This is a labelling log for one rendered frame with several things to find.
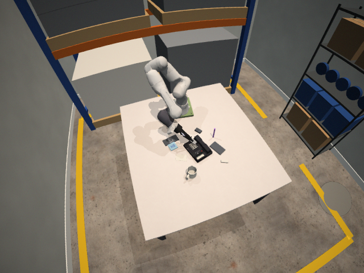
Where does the grey mug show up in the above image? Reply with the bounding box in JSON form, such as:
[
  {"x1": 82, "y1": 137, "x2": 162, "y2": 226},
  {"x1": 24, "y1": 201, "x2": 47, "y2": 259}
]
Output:
[{"x1": 186, "y1": 166, "x2": 197, "y2": 180}]

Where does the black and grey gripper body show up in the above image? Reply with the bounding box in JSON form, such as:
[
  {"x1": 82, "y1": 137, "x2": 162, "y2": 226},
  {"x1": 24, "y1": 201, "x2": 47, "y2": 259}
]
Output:
[{"x1": 174, "y1": 124, "x2": 185, "y2": 134}]

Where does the black desk phone body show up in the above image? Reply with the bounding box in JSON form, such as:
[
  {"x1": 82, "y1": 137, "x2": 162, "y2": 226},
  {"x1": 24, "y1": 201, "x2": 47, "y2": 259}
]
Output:
[{"x1": 184, "y1": 141, "x2": 213, "y2": 163}]

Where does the light blue sticky note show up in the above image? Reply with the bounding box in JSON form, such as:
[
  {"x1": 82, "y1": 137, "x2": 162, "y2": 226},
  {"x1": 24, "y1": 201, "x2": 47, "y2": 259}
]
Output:
[{"x1": 168, "y1": 142, "x2": 178, "y2": 151}]

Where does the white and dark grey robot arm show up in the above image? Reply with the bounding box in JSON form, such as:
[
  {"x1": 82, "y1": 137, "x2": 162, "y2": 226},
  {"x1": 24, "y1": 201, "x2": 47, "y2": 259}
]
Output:
[{"x1": 144, "y1": 56, "x2": 191, "y2": 134}]

